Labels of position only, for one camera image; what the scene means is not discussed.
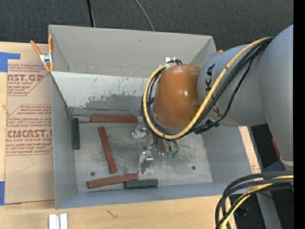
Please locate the red-brown flat block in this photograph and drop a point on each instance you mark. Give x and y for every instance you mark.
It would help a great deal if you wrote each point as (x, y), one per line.
(114, 119)
(107, 149)
(109, 180)

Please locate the dark green flat block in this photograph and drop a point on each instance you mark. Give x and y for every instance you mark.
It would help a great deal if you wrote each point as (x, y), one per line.
(141, 183)
(76, 133)

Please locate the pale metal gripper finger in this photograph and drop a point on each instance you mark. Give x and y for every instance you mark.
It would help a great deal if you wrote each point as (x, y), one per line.
(141, 126)
(148, 156)

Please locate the grey metal bin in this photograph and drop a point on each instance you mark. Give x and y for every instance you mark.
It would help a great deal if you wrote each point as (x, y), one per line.
(124, 56)

